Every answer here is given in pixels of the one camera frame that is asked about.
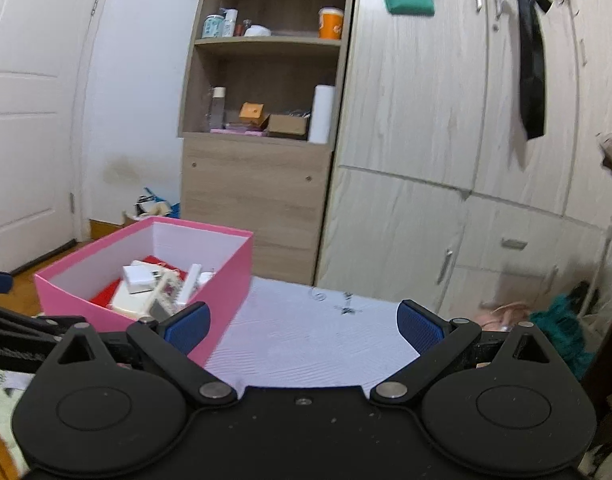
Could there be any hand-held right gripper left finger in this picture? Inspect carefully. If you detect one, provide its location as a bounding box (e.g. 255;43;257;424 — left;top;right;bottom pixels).
56;301;239;407

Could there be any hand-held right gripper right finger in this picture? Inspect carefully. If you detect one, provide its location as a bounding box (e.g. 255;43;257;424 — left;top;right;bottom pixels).
370;300;554;407

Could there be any white remote with pink label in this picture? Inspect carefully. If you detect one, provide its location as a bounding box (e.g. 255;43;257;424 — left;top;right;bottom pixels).
182;263;203;307

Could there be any pink cardboard box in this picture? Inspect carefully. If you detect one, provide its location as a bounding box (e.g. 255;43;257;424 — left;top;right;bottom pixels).
34;216;255;368

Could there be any long cream remote control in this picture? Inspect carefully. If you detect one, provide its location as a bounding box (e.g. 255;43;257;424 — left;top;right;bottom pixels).
108;282;159;318

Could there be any large white pronged charger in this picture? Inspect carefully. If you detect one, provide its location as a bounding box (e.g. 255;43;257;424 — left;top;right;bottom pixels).
123;266;163;294

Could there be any black door draft strip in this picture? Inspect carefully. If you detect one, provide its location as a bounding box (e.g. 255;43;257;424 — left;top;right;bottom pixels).
11;241;77;276

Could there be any red printed box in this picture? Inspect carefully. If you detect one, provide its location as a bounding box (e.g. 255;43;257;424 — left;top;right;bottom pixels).
89;255;189;309

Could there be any pink handbag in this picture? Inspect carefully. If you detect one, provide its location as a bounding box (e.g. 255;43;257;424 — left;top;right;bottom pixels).
478;301;534;332

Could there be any pale green cloth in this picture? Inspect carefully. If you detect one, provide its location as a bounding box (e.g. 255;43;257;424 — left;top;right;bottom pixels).
0;366;39;476

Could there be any white striped cloth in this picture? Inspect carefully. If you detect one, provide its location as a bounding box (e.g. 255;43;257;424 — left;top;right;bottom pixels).
206;276;421;393

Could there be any white door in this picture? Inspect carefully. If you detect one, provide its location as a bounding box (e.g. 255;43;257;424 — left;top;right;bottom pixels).
0;0;119;276

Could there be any wooden shelf cabinet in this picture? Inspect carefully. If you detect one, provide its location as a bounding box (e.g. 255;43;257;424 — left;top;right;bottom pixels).
177;0;359;287

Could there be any teal cloth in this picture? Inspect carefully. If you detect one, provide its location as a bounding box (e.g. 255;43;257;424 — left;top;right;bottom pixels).
530;294;595;380

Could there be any light wood wardrobe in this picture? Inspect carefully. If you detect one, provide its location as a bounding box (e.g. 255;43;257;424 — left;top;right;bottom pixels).
313;0;612;321

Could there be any clear bottle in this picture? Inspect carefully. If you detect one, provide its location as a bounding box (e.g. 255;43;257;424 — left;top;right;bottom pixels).
209;86;227;130

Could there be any small orange box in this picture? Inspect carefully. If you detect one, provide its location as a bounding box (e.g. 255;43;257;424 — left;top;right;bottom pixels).
238;102;267;126

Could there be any small brown cardboard box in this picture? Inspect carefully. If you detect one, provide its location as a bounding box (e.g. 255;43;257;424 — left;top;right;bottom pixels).
267;114;309;140

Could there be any white paper roll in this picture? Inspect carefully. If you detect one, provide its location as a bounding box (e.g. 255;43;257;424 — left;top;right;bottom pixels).
308;85;335;145

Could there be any black necktie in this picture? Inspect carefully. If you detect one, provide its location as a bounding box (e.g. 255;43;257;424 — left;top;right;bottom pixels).
500;0;554;141

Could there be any orange cup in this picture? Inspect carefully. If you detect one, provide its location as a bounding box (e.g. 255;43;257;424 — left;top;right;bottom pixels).
318;7;345;40

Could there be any vertical metal wardrobe handle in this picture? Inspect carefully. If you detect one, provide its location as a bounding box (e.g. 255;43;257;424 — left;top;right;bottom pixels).
438;249;454;286

